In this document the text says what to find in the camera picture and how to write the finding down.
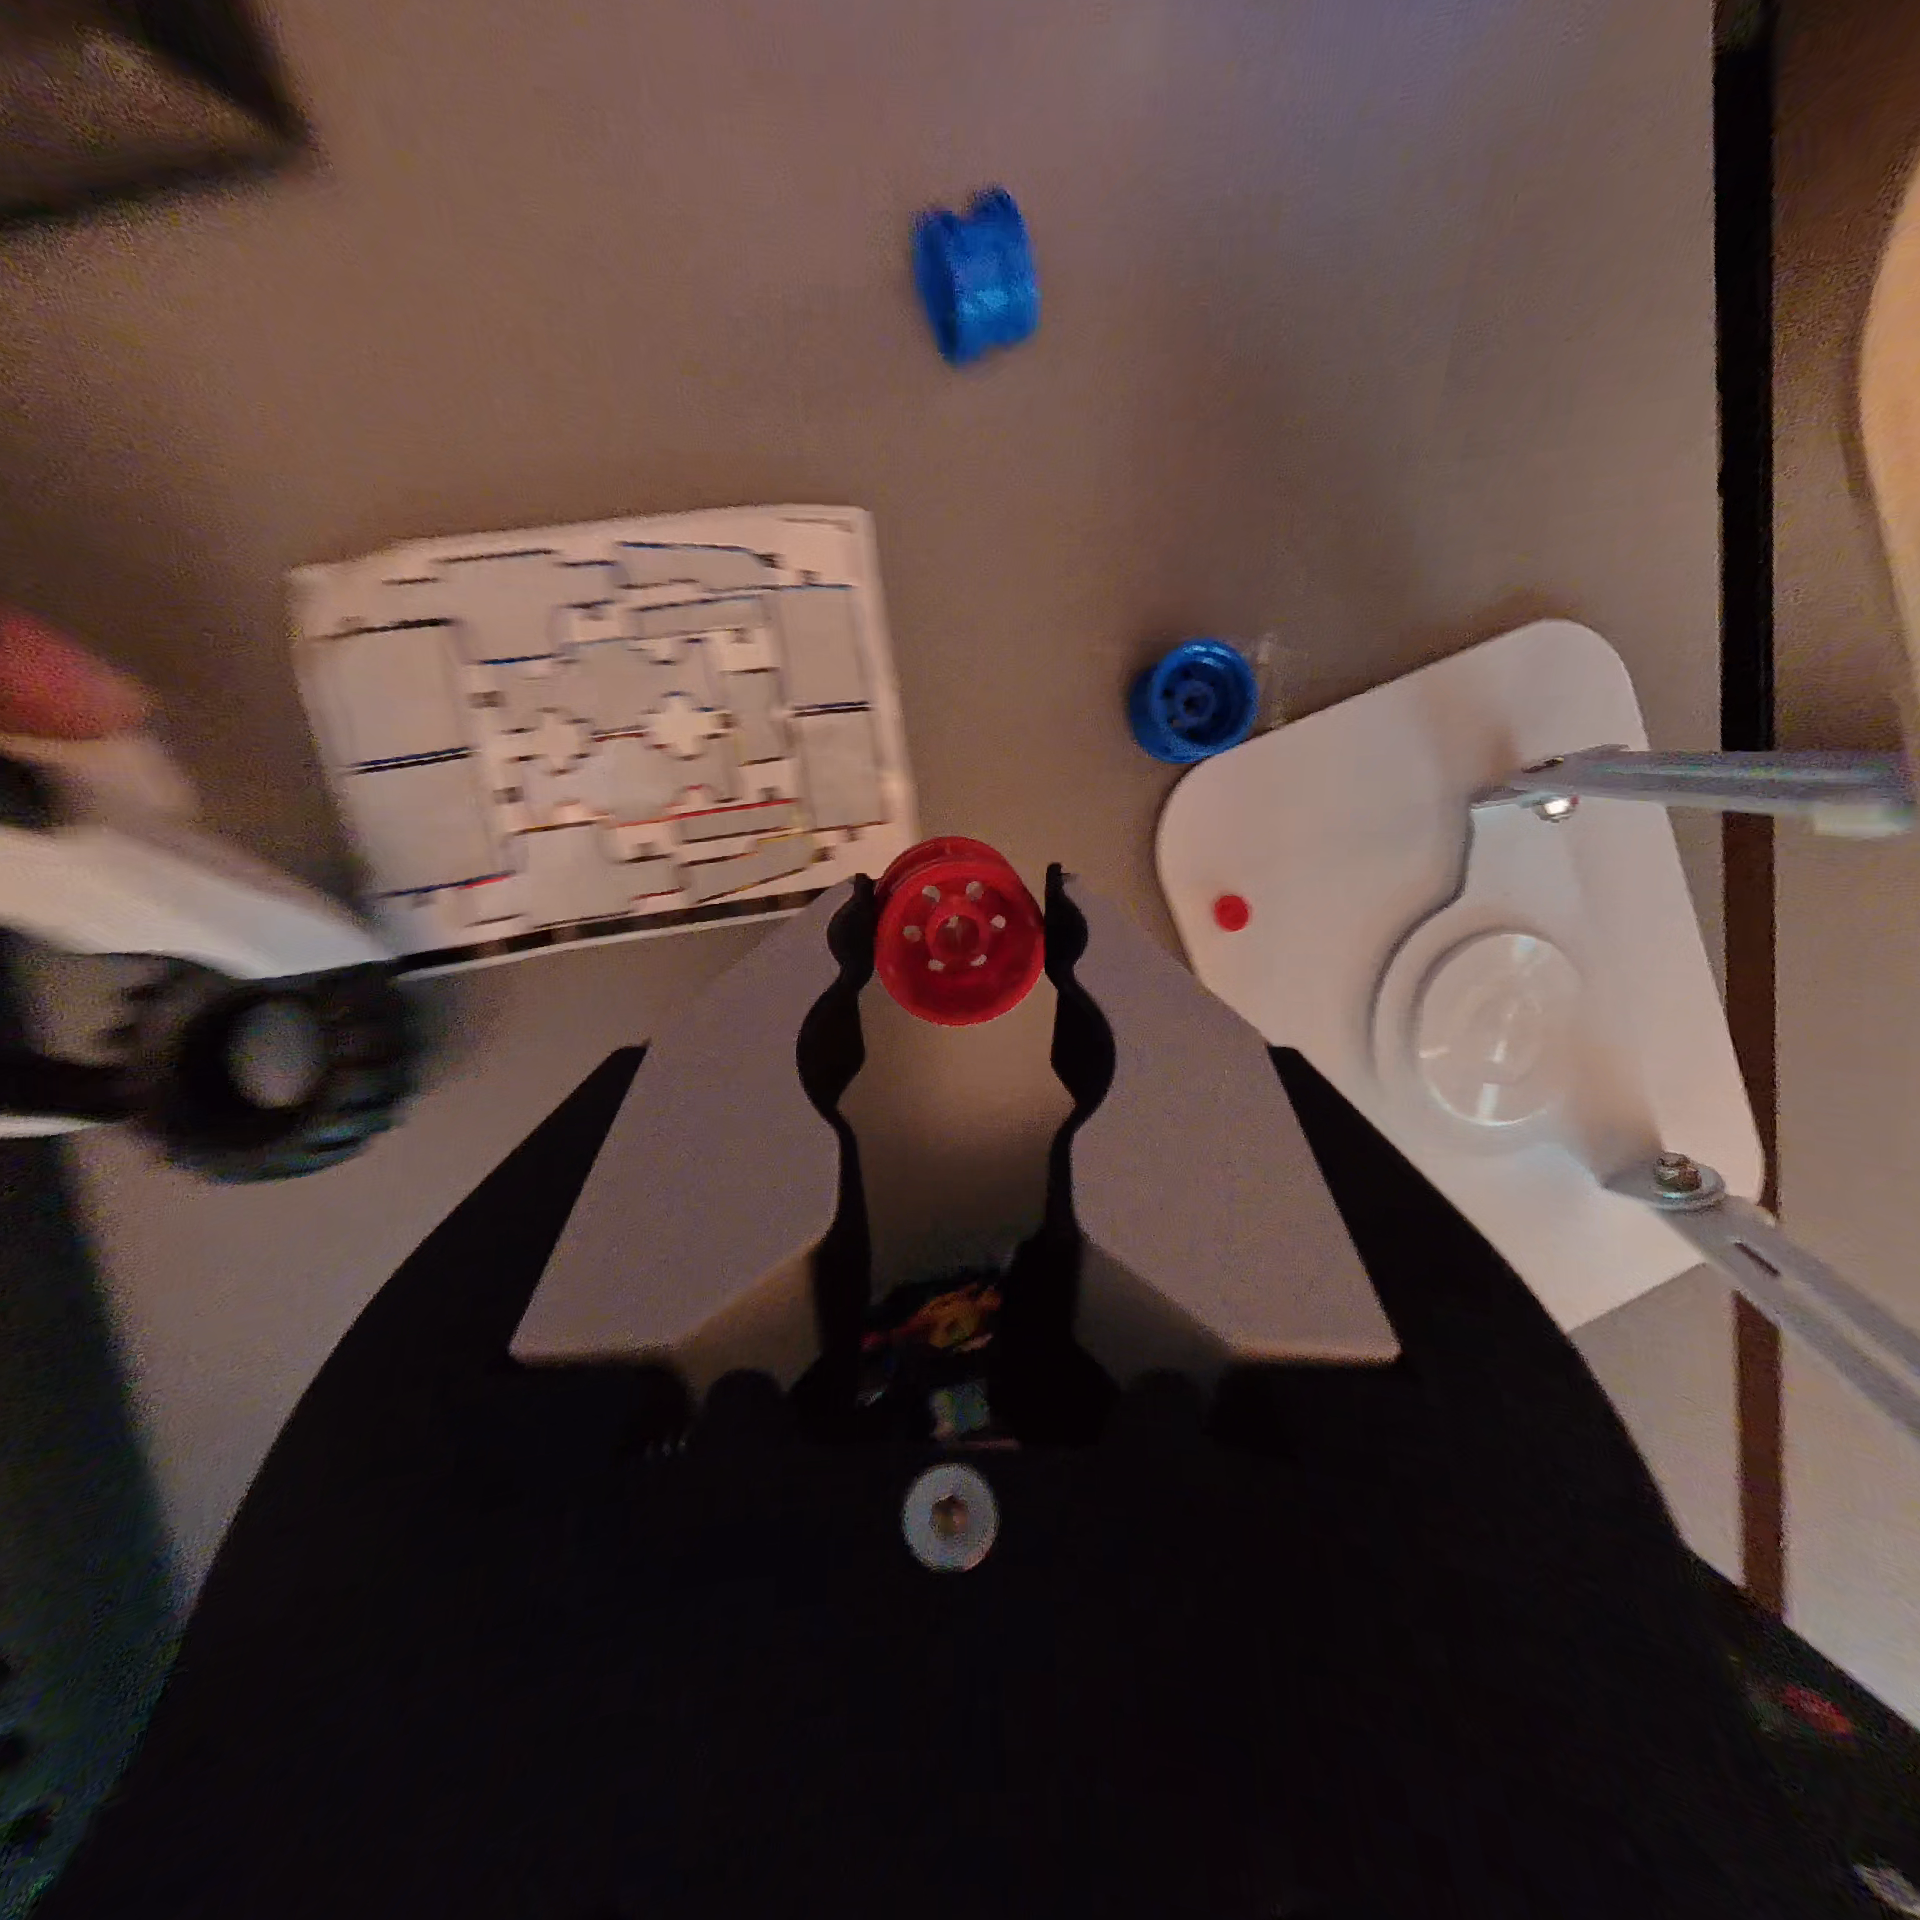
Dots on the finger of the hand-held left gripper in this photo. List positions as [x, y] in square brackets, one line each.
[151, 901]

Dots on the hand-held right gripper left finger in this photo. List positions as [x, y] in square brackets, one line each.
[678, 1198]

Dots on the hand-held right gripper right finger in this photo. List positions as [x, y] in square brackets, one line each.
[1231, 1198]

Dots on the black rubber tire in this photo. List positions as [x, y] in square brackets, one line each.
[284, 1057]

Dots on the blue black brick truck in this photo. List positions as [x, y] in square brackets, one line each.
[933, 1319]

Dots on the small red wheel hub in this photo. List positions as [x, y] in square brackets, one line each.
[955, 932]

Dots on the white sticker sheet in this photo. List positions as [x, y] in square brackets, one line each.
[602, 736]

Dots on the grey desk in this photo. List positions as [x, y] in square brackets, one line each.
[1349, 361]

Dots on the person's left hand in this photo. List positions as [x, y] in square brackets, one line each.
[59, 677]

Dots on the white book stand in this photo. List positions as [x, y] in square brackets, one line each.
[1412, 901]

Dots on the blue wheel hub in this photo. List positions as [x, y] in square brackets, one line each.
[1194, 701]
[977, 272]

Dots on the dark perforated panel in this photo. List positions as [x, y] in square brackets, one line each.
[59, 1501]

